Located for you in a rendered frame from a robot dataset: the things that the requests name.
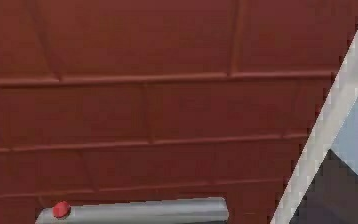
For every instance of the red-brown panelled room door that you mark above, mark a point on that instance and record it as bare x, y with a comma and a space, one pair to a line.
160, 110

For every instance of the red round door knob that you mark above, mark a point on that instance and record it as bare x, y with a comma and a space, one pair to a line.
61, 209

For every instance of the white door frame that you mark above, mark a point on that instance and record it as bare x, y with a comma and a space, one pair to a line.
333, 120

